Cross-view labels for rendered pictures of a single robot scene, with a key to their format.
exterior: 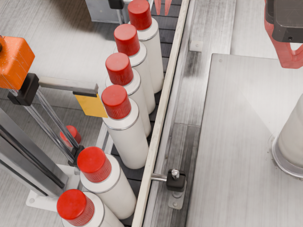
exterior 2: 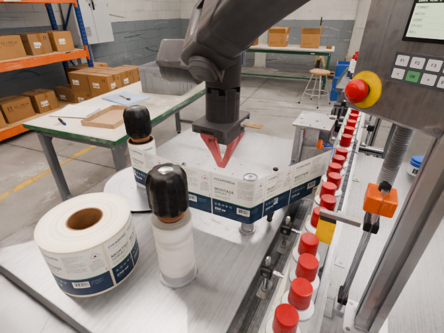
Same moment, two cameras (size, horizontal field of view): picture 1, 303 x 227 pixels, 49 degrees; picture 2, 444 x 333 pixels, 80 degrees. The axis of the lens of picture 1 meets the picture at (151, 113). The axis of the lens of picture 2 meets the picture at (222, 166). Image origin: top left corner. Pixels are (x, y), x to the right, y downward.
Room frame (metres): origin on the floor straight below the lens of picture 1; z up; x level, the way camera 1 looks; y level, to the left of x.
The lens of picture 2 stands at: (0.59, -0.07, 1.44)
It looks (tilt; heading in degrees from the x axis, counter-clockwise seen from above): 31 degrees down; 187
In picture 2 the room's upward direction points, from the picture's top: straight up
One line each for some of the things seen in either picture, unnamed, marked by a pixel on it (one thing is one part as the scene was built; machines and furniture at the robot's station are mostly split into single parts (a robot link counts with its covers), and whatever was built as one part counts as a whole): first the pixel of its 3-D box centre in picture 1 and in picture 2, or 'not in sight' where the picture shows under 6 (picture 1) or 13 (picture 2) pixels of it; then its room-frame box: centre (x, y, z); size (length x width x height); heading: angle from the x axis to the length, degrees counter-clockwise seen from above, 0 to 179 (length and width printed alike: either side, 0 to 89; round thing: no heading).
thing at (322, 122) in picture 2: not in sight; (315, 120); (-0.22, 0.12, 1.14); 0.14 x 0.11 x 0.01; 159
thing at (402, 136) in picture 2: not in sight; (393, 160); (0.09, 0.21, 1.18); 0.04 x 0.04 x 0.21
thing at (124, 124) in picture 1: (126, 130); (301, 275); (0.23, 0.04, 0.98); 0.05 x 0.05 x 0.20
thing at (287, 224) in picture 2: not in sight; (291, 234); (0.02, 0.05, 0.89); 0.06 x 0.03 x 0.12; 69
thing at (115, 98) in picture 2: not in sight; (125, 98); (-1.45, -1.13, 0.81); 0.32 x 0.24 x 0.01; 62
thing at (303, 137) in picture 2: not in sight; (310, 157); (-0.22, 0.12, 1.01); 0.14 x 0.13 x 0.26; 159
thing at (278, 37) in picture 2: not in sight; (278, 36); (-5.43, 0.32, 0.96); 0.43 x 0.42 x 0.37; 73
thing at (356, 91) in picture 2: not in sight; (357, 90); (0.13, 0.09, 1.33); 0.04 x 0.03 x 0.04; 34
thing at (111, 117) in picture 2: not in sight; (113, 115); (-1.01, -1.01, 0.82); 0.34 x 0.24 x 0.03; 172
